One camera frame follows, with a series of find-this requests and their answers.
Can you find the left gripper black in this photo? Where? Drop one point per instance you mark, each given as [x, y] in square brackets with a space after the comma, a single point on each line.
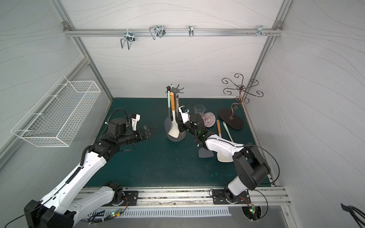
[142, 134]

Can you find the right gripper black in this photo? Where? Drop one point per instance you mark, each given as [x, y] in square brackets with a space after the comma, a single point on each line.
[186, 123]

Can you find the cream spoon wooden handle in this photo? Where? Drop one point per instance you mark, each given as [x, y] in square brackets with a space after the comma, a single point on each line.
[174, 132]

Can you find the grey turner mint handle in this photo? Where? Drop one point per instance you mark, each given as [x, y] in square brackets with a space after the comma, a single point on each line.
[204, 153]

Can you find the cream spatula wooden handle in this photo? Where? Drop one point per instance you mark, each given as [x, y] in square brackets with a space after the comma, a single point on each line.
[221, 157]

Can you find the steel turner metal handle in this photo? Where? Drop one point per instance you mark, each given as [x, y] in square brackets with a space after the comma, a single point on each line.
[176, 105]

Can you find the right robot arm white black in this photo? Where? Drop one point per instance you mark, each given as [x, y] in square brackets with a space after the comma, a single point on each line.
[251, 167]

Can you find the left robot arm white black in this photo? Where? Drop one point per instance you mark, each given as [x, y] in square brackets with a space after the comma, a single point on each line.
[59, 208]

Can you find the grey utensil rack stand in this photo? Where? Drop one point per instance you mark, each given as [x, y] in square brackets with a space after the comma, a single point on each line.
[182, 135]

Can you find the clear drinking glass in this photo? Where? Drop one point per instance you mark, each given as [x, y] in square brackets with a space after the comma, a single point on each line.
[199, 109]

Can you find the pink striped bowl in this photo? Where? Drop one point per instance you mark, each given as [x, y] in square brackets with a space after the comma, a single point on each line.
[209, 119]

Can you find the bronze scroll hook stand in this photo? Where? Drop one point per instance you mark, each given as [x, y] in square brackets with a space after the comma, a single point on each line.
[228, 115]

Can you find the white vent strip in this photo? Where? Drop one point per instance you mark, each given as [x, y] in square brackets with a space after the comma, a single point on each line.
[187, 212]

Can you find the double metal hook left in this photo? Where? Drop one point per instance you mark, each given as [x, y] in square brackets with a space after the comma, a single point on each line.
[127, 40]

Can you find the double metal hook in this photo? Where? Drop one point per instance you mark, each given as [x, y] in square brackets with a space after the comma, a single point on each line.
[157, 31]
[127, 40]

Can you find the small metal hook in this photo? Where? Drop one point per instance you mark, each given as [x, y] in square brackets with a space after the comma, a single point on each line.
[191, 31]

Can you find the double metal hook middle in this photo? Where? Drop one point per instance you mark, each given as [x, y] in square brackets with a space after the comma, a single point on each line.
[157, 31]

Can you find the metal hook right end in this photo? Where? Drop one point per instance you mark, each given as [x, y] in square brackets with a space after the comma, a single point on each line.
[259, 32]

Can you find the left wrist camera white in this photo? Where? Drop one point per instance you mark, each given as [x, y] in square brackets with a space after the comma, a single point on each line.
[135, 118]

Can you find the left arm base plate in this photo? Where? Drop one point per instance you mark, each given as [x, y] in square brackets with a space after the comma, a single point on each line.
[124, 198]

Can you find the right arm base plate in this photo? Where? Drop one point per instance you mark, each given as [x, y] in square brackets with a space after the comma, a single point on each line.
[224, 196]

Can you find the white wire basket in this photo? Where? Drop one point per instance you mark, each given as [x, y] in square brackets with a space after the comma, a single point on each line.
[55, 120]

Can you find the aluminium cross rail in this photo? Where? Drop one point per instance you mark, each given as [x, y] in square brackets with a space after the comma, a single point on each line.
[170, 32]

